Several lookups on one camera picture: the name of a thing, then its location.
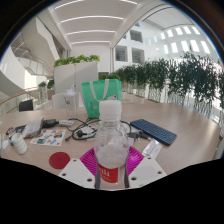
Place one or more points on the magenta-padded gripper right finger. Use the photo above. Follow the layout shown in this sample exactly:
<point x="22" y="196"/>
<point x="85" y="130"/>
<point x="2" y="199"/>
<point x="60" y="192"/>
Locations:
<point x="148" y="170"/>

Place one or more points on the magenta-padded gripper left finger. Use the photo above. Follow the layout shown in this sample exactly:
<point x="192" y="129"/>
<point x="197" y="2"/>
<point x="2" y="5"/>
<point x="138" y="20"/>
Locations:
<point x="75" y="171"/>

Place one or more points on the clear water bottle red label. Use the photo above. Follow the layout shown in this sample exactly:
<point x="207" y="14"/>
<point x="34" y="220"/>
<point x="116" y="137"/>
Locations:
<point x="111" y="153"/>

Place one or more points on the flat round red coaster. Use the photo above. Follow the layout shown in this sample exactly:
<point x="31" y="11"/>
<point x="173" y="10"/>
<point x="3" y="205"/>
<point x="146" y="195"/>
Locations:
<point x="59" y="160"/>

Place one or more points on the clear plastic packet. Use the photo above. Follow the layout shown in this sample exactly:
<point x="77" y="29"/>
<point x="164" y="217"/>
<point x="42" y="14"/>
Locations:
<point x="152" y="147"/>

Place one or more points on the dark blue keyboard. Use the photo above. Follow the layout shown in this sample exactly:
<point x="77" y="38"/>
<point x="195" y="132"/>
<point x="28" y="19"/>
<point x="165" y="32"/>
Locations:
<point x="153" y="131"/>

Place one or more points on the white adapter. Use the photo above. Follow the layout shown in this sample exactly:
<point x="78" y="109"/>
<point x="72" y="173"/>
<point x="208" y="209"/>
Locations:
<point x="66" y="122"/>

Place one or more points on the black pouch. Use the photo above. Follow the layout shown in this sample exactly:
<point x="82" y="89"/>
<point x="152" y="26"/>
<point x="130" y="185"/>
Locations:
<point x="50" y="123"/>

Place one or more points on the white grid-pattern mug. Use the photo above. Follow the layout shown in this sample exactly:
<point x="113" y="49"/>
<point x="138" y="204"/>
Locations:
<point x="19" y="144"/>

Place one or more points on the green tote bag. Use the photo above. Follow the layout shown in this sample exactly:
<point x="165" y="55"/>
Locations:
<point x="96" y="100"/>

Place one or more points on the white computer mouse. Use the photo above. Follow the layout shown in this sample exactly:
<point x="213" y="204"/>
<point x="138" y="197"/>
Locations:
<point x="4" y="144"/>

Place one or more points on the black and red phone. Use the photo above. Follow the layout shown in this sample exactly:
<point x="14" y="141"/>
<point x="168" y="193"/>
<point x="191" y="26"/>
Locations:
<point x="10" y="130"/>

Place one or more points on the black office chair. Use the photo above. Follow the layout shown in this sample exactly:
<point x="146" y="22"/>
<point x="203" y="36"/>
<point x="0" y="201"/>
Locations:
<point x="26" y="105"/>

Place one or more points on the potted plant brown planter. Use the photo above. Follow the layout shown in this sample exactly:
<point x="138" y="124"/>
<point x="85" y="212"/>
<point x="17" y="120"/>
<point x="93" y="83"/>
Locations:
<point x="46" y="87"/>

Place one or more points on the white cabinet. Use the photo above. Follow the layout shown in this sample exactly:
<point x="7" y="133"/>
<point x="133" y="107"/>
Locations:
<point x="76" y="76"/>

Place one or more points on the row of tall green plants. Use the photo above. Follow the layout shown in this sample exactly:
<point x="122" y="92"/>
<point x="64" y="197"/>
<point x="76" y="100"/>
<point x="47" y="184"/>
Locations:
<point x="180" y="76"/>

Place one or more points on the green plants atop cabinet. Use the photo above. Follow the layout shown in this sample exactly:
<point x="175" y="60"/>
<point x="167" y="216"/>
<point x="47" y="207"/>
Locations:
<point x="76" y="60"/>

